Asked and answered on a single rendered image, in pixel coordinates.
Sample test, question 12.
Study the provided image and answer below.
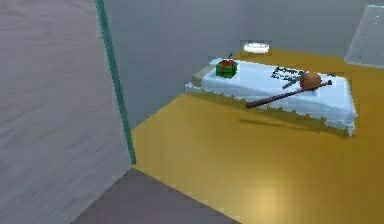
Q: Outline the dark brown baseball bat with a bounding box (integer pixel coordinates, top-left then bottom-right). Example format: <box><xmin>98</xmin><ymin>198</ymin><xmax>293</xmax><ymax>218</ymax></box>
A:
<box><xmin>245</xmin><ymin>79</ymin><xmax>334</xmax><ymax>110</ymax></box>

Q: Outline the teal door frame strip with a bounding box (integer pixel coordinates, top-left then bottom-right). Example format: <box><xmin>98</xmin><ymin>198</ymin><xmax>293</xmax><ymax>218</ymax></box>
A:
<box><xmin>94</xmin><ymin>0</ymin><xmax>137</xmax><ymax>166</ymax></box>

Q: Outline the pale grey window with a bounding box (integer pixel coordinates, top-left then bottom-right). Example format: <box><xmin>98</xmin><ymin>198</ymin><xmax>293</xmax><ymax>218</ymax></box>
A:
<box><xmin>343</xmin><ymin>4</ymin><xmax>384</xmax><ymax>70</ymax></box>

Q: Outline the white round dish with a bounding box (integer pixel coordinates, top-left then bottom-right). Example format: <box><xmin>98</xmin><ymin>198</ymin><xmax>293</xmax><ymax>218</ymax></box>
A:
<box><xmin>242</xmin><ymin>41</ymin><xmax>271</xmax><ymax>55</ymax></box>

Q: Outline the orange basketball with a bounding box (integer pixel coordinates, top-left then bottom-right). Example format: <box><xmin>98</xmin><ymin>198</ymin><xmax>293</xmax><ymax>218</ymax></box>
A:
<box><xmin>299</xmin><ymin>71</ymin><xmax>323</xmax><ymax>91</ymax></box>

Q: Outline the green gift box red ribbon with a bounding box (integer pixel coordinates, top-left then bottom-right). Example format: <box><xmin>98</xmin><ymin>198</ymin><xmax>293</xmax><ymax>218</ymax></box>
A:
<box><xmin>215</xmin><ymin>58</ymin><xmax>239</xmax><ymax>80</ymax></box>

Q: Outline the black tennis racket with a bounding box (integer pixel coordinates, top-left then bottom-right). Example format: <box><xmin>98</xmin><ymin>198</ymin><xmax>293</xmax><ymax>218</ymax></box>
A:
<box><xmin>270</xmin><ymin>65</ymin><xmax>307</xmax><ymax>91</ymax></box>

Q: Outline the pale blue bed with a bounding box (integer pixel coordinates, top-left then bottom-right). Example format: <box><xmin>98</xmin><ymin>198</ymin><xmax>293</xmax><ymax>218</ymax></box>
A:
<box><xmin>184</xmin><ymin>57</ymin><xmax>359</xmax><ymax>138</ymax></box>

